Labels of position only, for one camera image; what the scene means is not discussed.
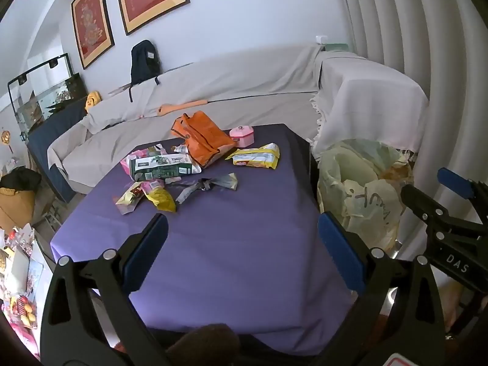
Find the pale pink lidded box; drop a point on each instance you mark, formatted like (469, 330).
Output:
(243, 136)

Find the small yellow packet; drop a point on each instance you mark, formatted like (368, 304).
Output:
(162, 198)

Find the dark wooden cabinet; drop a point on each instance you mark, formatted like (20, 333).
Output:
(78, 85)

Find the glass fish tank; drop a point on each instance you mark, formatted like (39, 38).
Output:
(38, 95)

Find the dark blue backpack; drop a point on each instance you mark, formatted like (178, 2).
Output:
(144, 61)

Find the yellow plush toy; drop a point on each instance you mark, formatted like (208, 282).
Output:
(92, 102)

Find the pink wrapper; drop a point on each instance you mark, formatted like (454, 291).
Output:
(129, 159)

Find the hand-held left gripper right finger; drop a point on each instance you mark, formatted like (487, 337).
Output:
(343, 251)

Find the orange bag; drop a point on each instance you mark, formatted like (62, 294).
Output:
(206, 137)

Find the white wall socket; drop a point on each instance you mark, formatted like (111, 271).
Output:
(322, 39)

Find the person's brown fleece clothing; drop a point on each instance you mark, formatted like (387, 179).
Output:
(206, 345)

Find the gold wall ornament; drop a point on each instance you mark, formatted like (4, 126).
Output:
(5, 139)

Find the dark blue blanket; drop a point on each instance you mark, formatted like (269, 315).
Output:
(45, 137)

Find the yellow snack packet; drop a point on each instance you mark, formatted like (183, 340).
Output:
(255, 156)

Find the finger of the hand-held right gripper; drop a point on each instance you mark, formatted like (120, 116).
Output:
(419, 200)
(453, 183)

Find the black jacket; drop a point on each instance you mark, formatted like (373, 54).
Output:
(21, 179)

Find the green snack packet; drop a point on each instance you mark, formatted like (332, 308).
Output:
(164, 166)

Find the small brown yellow wrapper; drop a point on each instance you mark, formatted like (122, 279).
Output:
(129, 195)

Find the bin with yellow plastic bag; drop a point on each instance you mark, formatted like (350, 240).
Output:
(354, 183)

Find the pile of colourful household items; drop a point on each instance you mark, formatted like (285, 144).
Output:
(23, 305)

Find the silver wrapper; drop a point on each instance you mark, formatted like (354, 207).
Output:
(225, 181)

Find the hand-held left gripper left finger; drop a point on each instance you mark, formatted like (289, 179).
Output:
(146, 251)

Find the sofa with grey cover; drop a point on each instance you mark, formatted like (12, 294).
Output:
(228, 80)

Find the purple tablecloth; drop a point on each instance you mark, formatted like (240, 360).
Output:
(236, 236)

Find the narrow red framed picture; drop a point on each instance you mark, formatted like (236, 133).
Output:
(91, 19)

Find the white pleated curtain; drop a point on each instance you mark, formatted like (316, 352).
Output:
(419, 26)

